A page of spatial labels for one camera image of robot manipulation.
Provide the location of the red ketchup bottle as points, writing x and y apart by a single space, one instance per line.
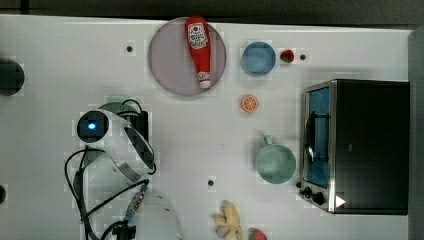
199 45

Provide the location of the black toaster oven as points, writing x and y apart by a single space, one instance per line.
355 147

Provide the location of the black cylindrical container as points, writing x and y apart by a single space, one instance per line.
12 77

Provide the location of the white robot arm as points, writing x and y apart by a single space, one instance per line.
111 184

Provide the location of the green mug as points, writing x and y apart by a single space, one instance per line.
275 163

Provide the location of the grey round plate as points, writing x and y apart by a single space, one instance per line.
171 64

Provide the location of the orange slice toy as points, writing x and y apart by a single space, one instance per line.
249 103

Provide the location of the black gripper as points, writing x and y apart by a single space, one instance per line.
140 122

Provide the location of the blue bowl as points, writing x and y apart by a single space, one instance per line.
258 58

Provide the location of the yellow banana toy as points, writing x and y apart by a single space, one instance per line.
229 219

